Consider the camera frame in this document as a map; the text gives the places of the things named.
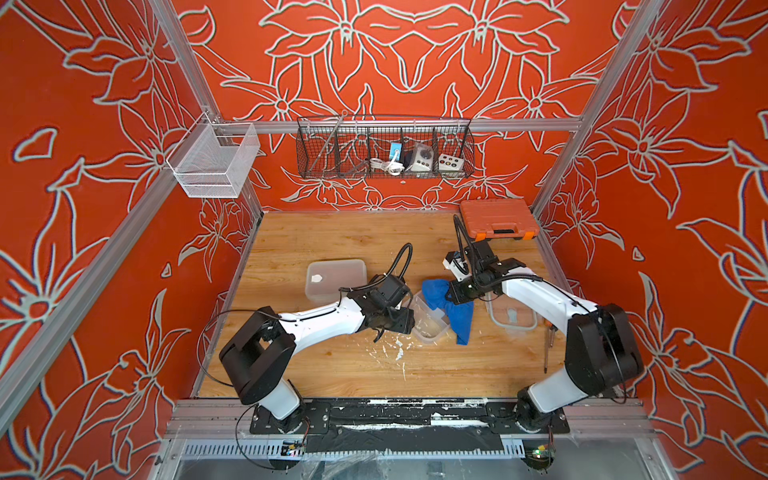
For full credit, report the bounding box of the blue cloth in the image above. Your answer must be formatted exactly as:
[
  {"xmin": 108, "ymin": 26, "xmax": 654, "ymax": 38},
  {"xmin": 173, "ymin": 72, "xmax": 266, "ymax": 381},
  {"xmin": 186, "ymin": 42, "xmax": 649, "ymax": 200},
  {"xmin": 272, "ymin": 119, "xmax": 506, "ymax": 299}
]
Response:
[{"xmin": 422, "ymin": 279, "xmax": 474, "ymax": 346}]

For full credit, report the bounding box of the clear lunch box lid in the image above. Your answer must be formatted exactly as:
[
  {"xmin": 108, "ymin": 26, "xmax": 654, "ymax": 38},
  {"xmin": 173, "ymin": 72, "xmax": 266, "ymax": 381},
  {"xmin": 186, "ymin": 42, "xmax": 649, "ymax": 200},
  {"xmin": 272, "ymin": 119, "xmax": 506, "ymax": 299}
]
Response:
[{"xmin": 485, "ymin": 295, "xmax": 539, "ymax": 333}]

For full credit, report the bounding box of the clear lunch box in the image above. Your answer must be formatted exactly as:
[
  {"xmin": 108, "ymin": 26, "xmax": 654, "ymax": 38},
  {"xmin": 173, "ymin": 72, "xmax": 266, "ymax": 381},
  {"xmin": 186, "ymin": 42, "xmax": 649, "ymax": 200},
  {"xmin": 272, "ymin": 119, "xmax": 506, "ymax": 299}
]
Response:
[{"xmin": 410, "ymin": 291, "xmax": 450, "ymax": 344}]

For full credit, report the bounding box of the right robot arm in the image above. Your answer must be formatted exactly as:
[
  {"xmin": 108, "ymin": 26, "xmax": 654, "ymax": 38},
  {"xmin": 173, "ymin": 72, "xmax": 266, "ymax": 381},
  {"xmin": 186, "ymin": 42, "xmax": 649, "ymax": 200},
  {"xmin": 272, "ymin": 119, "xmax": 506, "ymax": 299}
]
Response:
[{"xmin": 443, "ymin": 215, "xmax": 645, "ymax": 433}]

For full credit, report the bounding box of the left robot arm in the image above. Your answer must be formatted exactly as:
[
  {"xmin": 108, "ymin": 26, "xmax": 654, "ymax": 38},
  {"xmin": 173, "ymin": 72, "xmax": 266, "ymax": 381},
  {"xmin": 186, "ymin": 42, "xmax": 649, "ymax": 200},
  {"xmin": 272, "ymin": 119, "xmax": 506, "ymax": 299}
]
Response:
[{"xmin": 200, "ymin": 243, "xmax": 415, "ymax": 433}]

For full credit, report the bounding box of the left closed lunch box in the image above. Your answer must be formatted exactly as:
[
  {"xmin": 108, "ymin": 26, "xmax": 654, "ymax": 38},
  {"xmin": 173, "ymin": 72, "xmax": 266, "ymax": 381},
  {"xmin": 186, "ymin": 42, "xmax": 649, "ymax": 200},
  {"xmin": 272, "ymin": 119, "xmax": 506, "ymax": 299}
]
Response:
[{"xmin": 305, "ymin": 259, "xmax": 368, "ymax": 305}]

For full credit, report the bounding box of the orange tool case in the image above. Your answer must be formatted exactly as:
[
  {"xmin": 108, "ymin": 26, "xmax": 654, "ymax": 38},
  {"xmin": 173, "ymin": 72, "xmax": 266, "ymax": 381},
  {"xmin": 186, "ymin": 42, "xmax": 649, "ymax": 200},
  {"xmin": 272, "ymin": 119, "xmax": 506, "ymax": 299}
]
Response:
[{"xmin": 460, "ymin": 198, "xmax": 540, "ymax": 241}]

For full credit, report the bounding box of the white button box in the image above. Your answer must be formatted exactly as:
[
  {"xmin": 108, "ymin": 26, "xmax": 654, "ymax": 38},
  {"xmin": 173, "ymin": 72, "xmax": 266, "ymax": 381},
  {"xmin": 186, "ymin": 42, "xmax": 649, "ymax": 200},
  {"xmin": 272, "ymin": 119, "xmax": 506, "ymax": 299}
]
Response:
[{"xmin": 437, "ymin": 154, "xmax": 465, "ymax": 175}]

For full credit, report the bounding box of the white power adapter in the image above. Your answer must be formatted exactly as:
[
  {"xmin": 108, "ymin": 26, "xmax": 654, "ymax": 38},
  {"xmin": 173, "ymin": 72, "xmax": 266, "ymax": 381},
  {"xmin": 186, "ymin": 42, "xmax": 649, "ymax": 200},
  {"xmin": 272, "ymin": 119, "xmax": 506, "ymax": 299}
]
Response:
[{"xmin": 406, "ymin": 143, "xmax": 435, "ymax": 174}]

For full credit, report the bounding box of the blue white small box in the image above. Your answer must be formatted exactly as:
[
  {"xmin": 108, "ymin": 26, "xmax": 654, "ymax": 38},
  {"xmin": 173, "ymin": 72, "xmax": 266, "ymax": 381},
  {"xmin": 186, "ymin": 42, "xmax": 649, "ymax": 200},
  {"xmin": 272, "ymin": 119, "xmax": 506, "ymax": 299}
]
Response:
[{"xmin": 389, "ymin": 142, "xmax": 403, "ymax": 162}]

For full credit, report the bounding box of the clear acrylic box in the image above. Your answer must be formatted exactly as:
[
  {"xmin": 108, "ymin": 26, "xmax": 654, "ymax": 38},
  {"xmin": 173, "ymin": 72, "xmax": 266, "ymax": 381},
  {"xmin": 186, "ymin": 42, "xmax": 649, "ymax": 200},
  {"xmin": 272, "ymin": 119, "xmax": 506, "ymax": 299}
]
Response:
[{"xmin": 165, "ymin": 117, "xmax": 261, "ymax": 199}]

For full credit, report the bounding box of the orange handled screwdriver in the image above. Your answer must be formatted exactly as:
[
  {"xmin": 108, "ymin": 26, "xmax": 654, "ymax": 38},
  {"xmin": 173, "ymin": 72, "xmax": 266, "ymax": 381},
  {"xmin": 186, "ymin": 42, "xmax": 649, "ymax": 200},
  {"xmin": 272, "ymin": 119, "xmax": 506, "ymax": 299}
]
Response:
[{"xmin": 543, "ymin": 321, "xmax": 557, "ymax": 374}]

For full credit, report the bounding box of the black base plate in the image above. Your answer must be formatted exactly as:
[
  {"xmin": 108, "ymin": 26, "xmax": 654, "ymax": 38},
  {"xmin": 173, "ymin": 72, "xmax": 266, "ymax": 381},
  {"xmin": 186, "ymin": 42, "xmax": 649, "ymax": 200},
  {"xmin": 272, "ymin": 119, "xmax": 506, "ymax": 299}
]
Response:
[{"xmin": 286, "ymin": 398, "xmax": 570, "ymax": 456}]

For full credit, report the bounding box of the black wire basket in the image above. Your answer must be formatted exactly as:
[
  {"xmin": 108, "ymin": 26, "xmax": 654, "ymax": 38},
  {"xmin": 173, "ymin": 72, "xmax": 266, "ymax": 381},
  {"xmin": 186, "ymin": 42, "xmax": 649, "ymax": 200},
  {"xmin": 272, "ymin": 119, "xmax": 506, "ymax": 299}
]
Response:
[{"xmin": 296, "ymin": 114, "xmax": 476, "ymax": 180}]

